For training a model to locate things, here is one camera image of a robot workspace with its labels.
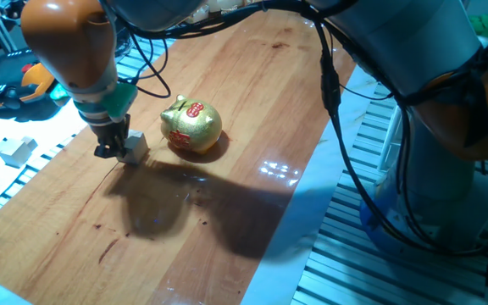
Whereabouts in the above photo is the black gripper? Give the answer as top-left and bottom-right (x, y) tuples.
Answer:
(87, 113), (132, 160)

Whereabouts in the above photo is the pale wooden cube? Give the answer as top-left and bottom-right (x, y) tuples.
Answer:
(117, 129), (150, 166)

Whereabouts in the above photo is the orange wooden board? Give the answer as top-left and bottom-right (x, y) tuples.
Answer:
(0, 10), (358, 305)

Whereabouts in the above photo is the white paper sheet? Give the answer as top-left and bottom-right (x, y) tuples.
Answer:
(0, 101), (97, 221)

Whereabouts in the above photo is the small wooden block piece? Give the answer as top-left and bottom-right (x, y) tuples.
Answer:
(20, 135), (39, 152)

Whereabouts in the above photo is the golden piggy bank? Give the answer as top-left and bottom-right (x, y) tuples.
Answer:
(159, 93), (223, 155)

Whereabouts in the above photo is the pale wooden block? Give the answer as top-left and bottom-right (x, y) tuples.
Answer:
(0, 137), (33, 169)

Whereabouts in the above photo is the green wrist bracket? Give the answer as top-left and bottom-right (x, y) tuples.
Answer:
(48, 80), (139, 125)

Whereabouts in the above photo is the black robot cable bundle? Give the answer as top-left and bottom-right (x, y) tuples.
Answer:
(99, 0), (488, 258)

